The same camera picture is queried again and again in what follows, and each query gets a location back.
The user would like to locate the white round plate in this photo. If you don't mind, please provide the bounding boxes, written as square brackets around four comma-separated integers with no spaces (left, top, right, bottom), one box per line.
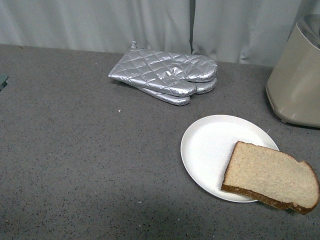
[180,114,278,203]

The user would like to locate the slice of brown bread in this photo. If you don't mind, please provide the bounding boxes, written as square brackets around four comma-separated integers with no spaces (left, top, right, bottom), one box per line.
[221,141,320,215]

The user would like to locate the beige toaster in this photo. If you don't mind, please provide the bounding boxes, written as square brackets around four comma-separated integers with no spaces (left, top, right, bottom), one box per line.
[265,14,320,128]

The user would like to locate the upper silver quilted oven mitt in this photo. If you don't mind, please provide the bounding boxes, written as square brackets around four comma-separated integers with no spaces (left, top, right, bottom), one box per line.
[108,41,218,97]

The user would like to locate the silver quilted oven mitt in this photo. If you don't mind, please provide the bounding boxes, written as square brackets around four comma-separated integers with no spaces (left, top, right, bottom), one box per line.
[108,41,218,97]
[137,78,217,106]

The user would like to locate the lower silver quilted oven mitt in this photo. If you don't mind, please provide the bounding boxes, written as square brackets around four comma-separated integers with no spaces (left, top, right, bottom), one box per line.
[137,78,217,106]

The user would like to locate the white curtain backdrop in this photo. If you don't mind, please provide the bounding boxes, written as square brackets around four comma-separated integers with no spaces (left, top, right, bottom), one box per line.
[0,0,320,66]

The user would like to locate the dark green object at edge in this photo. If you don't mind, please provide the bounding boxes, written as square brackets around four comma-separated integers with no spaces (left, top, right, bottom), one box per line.
[0,74,8,91]

